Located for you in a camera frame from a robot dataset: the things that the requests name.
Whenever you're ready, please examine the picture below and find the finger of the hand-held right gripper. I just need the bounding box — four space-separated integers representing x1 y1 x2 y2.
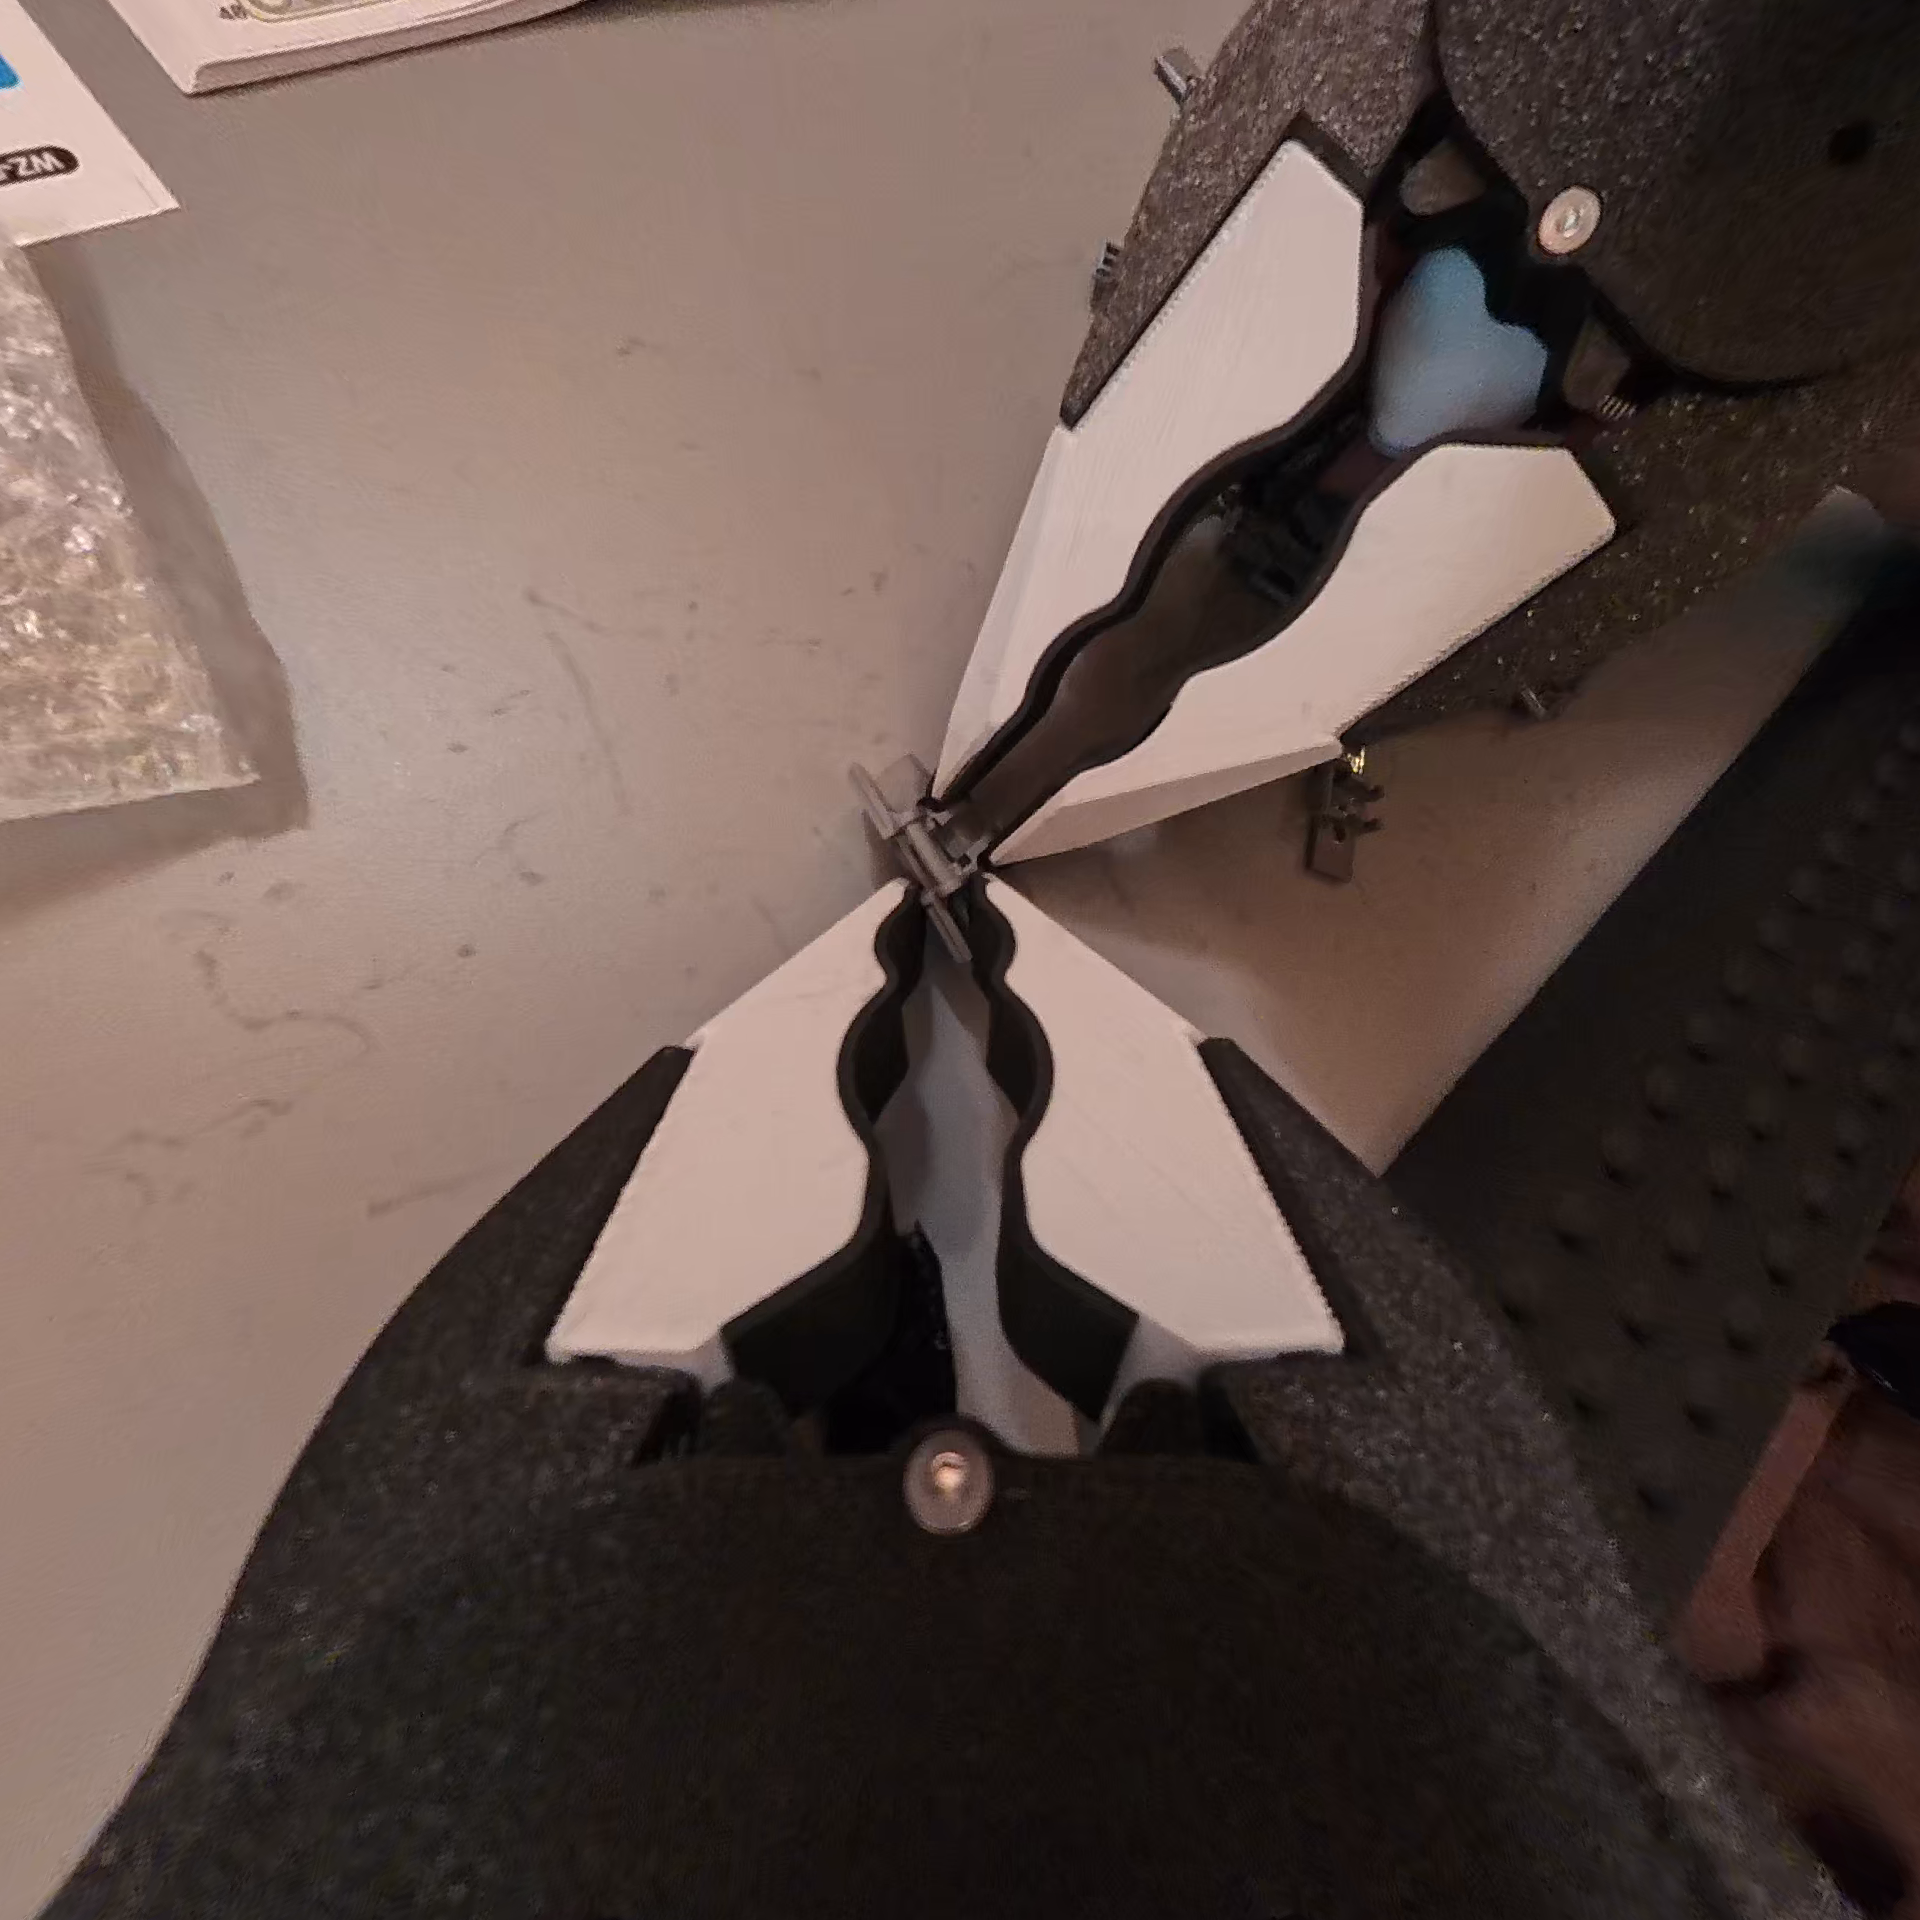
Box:
987 438 1624 873
929 137 1375 812

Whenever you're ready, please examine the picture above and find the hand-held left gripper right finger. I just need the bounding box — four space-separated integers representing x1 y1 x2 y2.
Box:
976 878 1346 1415

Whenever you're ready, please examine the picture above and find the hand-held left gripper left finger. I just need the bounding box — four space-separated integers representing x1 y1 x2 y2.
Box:
545 878 924 1373

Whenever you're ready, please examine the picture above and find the grey desk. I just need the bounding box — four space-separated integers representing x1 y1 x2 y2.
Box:
0 0 1894 1920

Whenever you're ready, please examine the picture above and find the clear bag of small parts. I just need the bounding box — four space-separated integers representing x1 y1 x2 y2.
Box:
0 230 267 826

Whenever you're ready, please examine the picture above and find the open instruction booklet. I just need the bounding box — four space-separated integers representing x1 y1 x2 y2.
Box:
112 0 590 97

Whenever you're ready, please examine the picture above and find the blue sticker sheet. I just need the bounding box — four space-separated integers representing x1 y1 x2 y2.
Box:
0 0 183 249

